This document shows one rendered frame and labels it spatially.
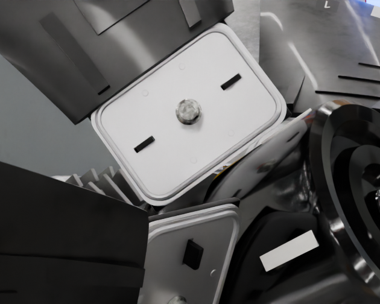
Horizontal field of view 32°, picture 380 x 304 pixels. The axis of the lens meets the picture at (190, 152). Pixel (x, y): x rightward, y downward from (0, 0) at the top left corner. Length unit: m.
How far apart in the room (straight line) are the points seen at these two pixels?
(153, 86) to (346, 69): 0.20
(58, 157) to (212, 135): 1.16
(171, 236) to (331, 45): 0.32
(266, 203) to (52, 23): 0.15
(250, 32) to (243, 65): 2.93
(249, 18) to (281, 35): 2.86
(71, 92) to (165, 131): 0.05
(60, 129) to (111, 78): 1.14
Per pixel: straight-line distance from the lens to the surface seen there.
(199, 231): 0.27
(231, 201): 0.29
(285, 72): 0.51
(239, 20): 3.41
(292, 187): 0.28
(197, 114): 0.33
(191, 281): 0.29
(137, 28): 0.35
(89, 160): 1.61
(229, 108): 0.34
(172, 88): 0.35
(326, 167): 0.29
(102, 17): 0.35
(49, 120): 1.44
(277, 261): 0.29
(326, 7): 0.62
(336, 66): 0.51
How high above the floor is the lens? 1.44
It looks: 35 degrees down
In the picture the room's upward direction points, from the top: 11 degrees counter-clockwise
